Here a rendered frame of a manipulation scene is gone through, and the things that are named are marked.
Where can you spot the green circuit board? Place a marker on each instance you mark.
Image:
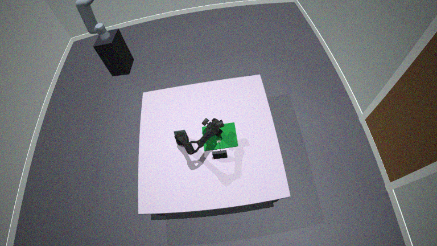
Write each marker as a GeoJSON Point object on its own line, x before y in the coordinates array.
{"type": "Point", "coordinates": [228, 138]}

